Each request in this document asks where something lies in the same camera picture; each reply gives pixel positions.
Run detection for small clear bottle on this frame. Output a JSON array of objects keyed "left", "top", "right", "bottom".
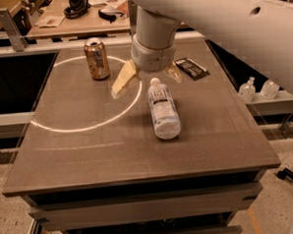
[
  {"left": 261, "top": 79, "right": 280, "bottom": 99},
  {"left": 238, "top": 77, "right": 256, "bottom": 103}
]

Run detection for middle metal bracket post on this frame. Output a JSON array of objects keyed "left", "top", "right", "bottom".
[{"left": 128, "top": 0, "right": 138, "bottom": 36}]

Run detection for small clear bottle right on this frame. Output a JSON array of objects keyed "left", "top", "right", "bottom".
[{"left": 261, "top": 79, "right": 280, "bottom": 99}]

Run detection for clear plastic water bottle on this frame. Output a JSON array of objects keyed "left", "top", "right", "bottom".
[{"left": 147, "top": 77, "right": 182, "bottom": 140}]

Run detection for magazine papers stack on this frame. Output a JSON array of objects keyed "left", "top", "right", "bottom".
[{"left": 88, "top": 0, "right": 130, "bottom": 18}]

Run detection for grey drawer cabinet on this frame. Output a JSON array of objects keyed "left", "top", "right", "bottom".
[{"left": 20, "top": 169, "right": 269, "bottom": 234}]

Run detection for copper soda can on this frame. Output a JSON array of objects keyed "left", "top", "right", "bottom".
[{"left": 84, "top": 38, "right": 111, "bottom": 81}]

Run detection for paper note left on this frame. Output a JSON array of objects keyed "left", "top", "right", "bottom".
[{"left": 37, "top": 16, "right": 65, "bottom": 28}]

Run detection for black chair leg caster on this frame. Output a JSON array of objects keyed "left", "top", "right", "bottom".
[{"left": 276, "top": 168, "right": 293, "bottom": 181}]

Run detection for small clear bottle left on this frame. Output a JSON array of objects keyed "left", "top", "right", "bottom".
[{"left": 238, "top": 77, "right": 256, "bottom": 103}]

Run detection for wooden background desk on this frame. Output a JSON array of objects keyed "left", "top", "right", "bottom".
[{"left": 27, "top": 0, "right": 130, "bottom": 39}]

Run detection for black snack packet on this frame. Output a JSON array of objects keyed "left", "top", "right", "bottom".
[{"left": 175, "top": 58, "right": 209, "bottom": 81}]

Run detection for black headphones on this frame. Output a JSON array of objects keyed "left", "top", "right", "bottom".
[{"left": 63, "top": 0, "right": 90, "bottom": 20}]

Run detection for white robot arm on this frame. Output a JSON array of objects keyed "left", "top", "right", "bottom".
[{"left": 111, "top": 0, "right": 293, "bottom": 98}]

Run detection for metal bracket post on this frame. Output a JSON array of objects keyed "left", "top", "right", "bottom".
[
  {"left": 0, "top": 8, "right": 27, "bottom": 52},
  {"left": 128, "top": 0, "right": 138, "bottom": 36}
]

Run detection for left metal bracket post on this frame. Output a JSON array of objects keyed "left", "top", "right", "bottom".
[{"left": 0, "top": 8, "right": 27, "bottom": 52}]

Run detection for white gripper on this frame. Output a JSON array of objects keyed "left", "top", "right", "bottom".
[{"left": 111, "top": 35, "right": 183, "bottom": 99}]

